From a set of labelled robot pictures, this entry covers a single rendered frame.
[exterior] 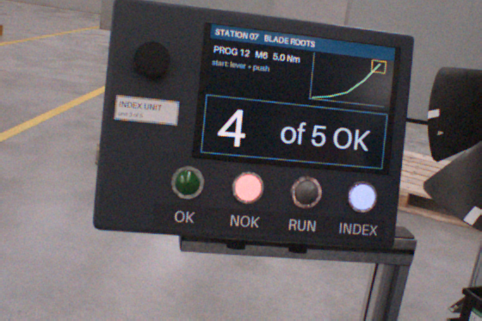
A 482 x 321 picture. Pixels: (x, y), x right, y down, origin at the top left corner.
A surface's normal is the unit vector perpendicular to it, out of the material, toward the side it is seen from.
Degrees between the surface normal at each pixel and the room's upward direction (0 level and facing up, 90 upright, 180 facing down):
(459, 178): 52
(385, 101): 75
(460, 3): 90
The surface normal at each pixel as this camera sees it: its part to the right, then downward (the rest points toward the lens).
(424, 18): -0.13, 0.25
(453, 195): -0.46, -0.51
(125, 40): 0.18, 0.03
